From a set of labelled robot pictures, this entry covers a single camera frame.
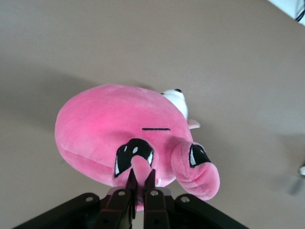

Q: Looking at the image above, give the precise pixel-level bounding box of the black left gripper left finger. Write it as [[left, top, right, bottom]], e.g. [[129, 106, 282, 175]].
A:
[[14, 169, 137, 229]]

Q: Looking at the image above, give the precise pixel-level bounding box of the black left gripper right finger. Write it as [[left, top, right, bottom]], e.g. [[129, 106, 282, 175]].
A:
[[143, 168, 248, 229]]

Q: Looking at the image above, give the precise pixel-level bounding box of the pink round plush toy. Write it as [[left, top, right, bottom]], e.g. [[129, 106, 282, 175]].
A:
[[54, 83, 219, 201]]

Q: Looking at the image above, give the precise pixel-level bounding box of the white plush mouse toy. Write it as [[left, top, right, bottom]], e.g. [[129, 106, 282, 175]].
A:
[[161, 88, 201, 130]]

